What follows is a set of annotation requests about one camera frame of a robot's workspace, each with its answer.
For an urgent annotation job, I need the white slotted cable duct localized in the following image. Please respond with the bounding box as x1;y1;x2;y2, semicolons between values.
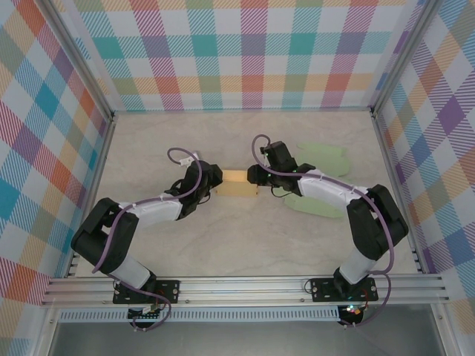
58;306;341;323

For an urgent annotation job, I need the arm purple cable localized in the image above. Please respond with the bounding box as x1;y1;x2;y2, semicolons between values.
91;147;203;332
252;133;395;329

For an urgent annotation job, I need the aluminium frame post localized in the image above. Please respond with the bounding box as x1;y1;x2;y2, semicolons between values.
369;0;446;116
36;0;116;122

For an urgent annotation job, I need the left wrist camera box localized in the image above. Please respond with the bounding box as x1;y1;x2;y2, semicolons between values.
177;151;203;167

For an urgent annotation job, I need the grey metal panel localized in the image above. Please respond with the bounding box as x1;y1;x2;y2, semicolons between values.
47;320;446;356

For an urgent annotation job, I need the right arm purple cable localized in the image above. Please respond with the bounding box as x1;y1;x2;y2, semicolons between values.
252;133;395;329

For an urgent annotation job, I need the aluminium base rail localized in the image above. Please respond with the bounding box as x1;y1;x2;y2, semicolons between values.
40;274;450;307

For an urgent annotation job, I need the orange paper box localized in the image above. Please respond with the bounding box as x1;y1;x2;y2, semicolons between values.
215;169;260;198

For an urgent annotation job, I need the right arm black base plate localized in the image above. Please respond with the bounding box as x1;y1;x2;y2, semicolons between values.
309;277;379;303

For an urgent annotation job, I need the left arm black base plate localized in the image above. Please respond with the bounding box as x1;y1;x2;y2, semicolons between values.
112;280;181;306

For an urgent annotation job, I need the green paper box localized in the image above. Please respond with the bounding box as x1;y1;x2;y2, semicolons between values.
284;143;353;220

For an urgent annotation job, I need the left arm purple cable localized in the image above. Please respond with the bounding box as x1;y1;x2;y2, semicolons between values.
91;147;203;332

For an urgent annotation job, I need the aluminium table edge rail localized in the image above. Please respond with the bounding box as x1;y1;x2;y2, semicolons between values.
370;109;428;274
65;113;118;278

